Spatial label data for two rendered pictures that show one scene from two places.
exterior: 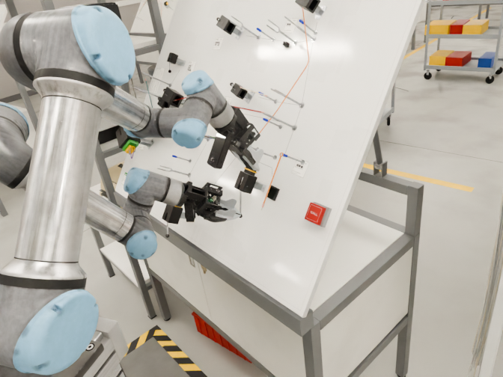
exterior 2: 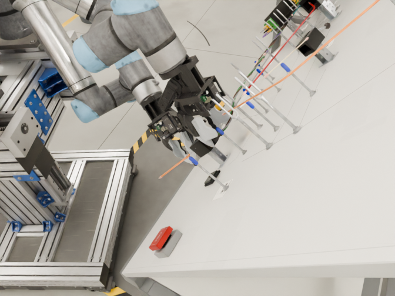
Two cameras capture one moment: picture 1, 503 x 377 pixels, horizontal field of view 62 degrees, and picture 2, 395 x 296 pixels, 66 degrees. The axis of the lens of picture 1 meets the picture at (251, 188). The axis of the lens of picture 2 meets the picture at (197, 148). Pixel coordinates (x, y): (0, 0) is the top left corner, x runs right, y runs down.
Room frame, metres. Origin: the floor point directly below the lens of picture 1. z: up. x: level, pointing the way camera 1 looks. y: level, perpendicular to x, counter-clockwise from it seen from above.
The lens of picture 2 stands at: (0.95, -0.47, 1.71)
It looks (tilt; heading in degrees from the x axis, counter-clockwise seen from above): 48 degrees down; 72
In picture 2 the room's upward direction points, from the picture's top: 7 degrees counter-clockwise
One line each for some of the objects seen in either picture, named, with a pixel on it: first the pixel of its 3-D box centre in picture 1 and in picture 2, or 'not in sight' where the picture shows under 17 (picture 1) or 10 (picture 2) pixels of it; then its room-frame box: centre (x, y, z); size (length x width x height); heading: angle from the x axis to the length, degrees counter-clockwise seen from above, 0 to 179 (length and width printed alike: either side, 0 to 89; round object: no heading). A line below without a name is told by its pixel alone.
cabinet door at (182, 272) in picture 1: (169, 259); not in sight; (1.52, 0.41, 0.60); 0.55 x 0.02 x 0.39; 38
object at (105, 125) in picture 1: (108, 123); not in sight; (2.07, 0.68, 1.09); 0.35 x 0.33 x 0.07; 38
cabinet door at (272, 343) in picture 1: (248, 321); not in sight; (1.09, 0.08, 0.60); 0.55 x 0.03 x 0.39; 38
